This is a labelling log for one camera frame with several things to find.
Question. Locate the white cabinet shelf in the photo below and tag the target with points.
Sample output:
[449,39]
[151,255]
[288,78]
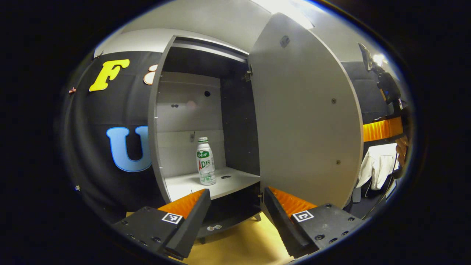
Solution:
[239,180]

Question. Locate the red cloth clip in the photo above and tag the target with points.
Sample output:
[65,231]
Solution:
[72,90]

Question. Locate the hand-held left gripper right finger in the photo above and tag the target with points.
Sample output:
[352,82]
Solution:
[283,224]

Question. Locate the black cloth clip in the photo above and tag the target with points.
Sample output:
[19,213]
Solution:
[98,54]

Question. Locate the metal door hinge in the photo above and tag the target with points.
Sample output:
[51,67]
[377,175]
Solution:
[247,75]

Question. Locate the white garment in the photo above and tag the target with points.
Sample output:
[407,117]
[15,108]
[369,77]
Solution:
[379,165]

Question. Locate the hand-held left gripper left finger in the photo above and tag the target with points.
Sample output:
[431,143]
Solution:
[191,228]

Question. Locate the small ceiling light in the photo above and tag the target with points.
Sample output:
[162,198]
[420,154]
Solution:
[379,59]

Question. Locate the black backdrop cloth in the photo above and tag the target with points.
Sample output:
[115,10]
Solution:
[84,121]

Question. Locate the grey cabinet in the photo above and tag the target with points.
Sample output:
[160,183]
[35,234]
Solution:
[184,117]

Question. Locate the beige cabinet door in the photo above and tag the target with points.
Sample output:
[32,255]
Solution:
[301,121]

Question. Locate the large ceiling light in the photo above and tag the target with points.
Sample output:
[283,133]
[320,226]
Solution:
[294,7]

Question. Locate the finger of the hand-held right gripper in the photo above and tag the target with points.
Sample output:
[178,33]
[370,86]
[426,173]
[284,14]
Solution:
[382,129]

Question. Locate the white bottle green label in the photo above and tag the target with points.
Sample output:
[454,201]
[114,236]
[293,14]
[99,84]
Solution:
[205,162]

